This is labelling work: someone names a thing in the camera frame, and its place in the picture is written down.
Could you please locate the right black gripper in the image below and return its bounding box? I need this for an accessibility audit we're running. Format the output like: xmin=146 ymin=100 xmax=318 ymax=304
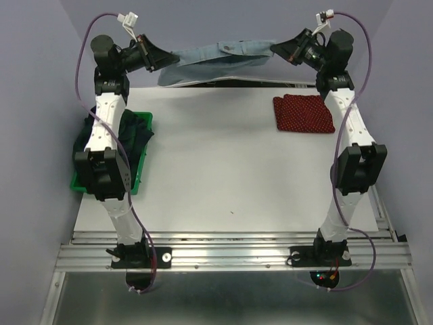
xmin=271 ymin=28 xmax=330 ymax=72

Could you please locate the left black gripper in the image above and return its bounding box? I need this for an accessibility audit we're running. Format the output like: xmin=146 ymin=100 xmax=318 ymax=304
xmin=114 ymin=34 xmax=178 ymax=74

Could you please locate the light blue denim skirt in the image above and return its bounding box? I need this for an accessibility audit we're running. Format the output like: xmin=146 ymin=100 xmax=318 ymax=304
xmin=158 ymin=40 xmax=276 ymax=87

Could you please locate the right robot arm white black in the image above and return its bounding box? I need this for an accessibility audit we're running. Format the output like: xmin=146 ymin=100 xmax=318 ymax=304
xmin=271 ymin=29 xmax=388 ymax=267

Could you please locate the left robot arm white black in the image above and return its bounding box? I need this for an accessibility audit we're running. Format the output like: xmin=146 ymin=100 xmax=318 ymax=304
xmin=74 ymin=34 xmax=179 ymax=269

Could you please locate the red polka dot skirt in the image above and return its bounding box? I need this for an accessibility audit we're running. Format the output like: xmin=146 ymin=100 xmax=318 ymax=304
xmin=273 ymin=94 xmax=336 ymax=134

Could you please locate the dark green plaid skirt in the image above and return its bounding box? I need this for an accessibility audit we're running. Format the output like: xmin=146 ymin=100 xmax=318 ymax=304
xmin=72 ymin=106 xmax=156 ymax=186

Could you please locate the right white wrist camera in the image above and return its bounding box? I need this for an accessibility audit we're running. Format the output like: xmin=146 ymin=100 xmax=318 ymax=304
xmin=312 ymin=9 xmax=334 ymax=35

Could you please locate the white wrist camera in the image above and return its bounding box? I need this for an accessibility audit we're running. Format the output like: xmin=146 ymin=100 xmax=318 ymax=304
xmin=117 ymin=12 xmax=141 ymax=42
xmin=312 ymin=9 xmax=334 ymax=35

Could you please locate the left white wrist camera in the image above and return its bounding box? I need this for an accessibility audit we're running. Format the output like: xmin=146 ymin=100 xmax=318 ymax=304
xmin=117 ymin=12 xmax=141 ymax=42

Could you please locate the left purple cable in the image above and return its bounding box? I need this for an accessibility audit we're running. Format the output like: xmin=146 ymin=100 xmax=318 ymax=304
xmin=74 ymin=12 xmax=158 ymax=295

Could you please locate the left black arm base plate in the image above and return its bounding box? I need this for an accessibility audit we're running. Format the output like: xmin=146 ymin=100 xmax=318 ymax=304
xmin=106 ymin=246 xmax=173 ymax=269

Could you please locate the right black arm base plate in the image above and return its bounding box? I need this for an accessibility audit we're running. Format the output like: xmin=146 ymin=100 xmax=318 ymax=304
xmin=286 ymin=246 xmax=352 ymax=268

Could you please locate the aluminium extrusion frame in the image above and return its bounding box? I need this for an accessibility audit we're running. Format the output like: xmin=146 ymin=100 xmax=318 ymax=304
xmin=40 ymin=76 xmax=424 ymax=325

